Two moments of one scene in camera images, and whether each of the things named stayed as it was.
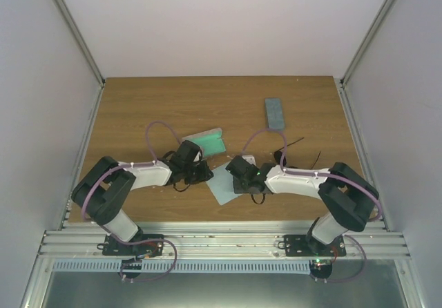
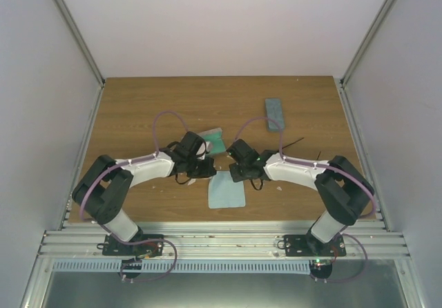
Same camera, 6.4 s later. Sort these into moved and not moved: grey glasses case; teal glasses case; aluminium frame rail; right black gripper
Moved: right black gripper
Not moved: teal glasses case; grey glasses case; aluminium frame rail
